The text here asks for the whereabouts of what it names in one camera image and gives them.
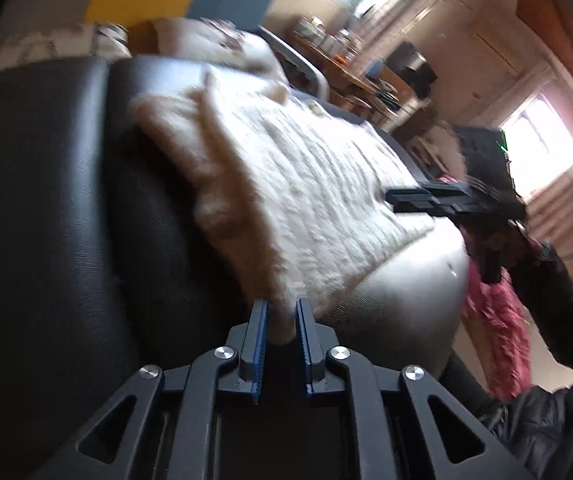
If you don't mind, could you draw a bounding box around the pink patterned curtain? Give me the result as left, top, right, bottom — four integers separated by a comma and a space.
347, 0, 417, 61

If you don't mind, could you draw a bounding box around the grey deer print pillow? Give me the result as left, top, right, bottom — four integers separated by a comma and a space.
151, 16, 287, 83

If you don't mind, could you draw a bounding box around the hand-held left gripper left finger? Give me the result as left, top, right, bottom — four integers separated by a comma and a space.
31, 298, 270, 480

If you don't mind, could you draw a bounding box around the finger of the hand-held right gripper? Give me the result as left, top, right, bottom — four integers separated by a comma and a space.
385, 188, 467, 217
417, 181, 472, 197

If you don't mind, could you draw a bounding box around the triangle pattern pillow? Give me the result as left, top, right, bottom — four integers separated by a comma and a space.
94, 22, 132, 58

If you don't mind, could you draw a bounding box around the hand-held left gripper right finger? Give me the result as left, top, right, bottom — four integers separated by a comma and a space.
294, 298, 532, 480

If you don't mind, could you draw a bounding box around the pink blanket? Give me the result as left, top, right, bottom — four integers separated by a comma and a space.
461, 175, 537, 401

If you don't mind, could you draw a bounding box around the person's black jacket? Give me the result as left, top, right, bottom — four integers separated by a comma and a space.
477, 375, 573, 480

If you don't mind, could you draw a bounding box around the black monitor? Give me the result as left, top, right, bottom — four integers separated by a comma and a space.
384, 42, 437, 98

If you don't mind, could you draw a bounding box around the white printed pillow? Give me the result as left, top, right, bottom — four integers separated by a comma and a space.
0, 27, 117, 73

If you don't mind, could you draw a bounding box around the white knit sweater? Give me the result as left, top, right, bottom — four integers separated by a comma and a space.
129, 67, 467, 346

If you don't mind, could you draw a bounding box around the group of jars and bottles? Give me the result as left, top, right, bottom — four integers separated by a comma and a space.
294, 15, 362, 58

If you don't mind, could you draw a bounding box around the person's right forearm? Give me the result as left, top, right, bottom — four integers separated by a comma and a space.
509, 242, 573, 373

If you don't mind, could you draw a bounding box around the wooden desk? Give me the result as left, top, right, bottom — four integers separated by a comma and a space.
291, 35, 417, 121

